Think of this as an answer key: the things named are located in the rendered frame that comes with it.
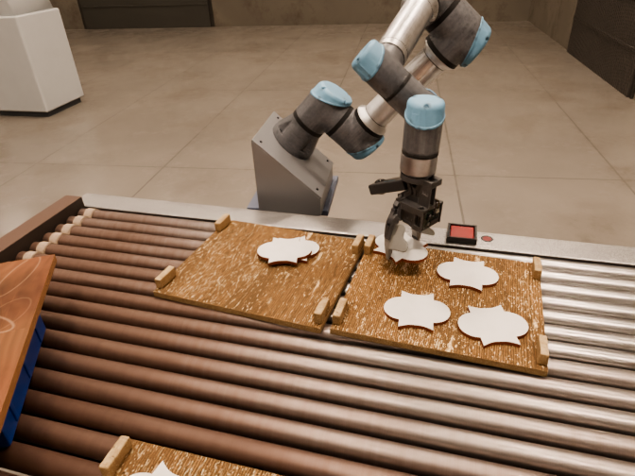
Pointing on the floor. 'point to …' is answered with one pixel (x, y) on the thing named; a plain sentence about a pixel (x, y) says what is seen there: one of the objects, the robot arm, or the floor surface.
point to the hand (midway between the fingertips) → (401, 246)
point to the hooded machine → (35, 60)
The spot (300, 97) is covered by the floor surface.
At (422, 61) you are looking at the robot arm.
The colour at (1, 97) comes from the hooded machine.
